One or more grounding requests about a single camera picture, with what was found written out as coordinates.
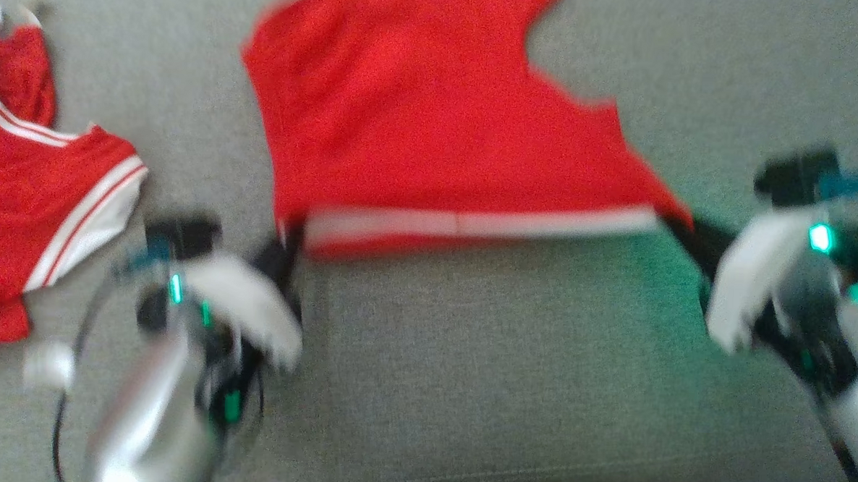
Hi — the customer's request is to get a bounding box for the red jersey with white trim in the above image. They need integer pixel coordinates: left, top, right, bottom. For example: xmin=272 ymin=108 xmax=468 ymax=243
xmin=233 ymin=0 xmax=705 ymax=276

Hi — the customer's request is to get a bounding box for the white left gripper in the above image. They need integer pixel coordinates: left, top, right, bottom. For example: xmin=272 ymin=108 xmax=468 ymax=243
xmin=136 ymin=218 xmax=309 ymax=410

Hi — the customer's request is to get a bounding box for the blue-plug right arm cable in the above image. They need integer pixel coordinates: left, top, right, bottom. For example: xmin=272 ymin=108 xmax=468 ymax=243
xmin=818 ymin=168 xmax=858 ymax=203

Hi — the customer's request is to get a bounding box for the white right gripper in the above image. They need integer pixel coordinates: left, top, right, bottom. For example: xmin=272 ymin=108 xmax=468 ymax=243
xmin=658 ymin=204 xmax=858 ymax=394

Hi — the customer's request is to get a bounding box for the grey fabric sofa seat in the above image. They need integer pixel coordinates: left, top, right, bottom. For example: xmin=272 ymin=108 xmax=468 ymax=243
xmin=0 ymin=0 xmax=858 ymax=482

